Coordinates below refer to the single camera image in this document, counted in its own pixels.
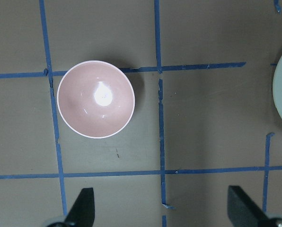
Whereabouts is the pink bowl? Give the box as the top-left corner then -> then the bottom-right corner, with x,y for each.
56,61 -> 135,139

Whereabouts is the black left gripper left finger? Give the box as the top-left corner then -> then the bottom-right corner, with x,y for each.
64,188 -> 95,227

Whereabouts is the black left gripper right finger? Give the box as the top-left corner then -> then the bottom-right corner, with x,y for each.
227,185 -> 270,227

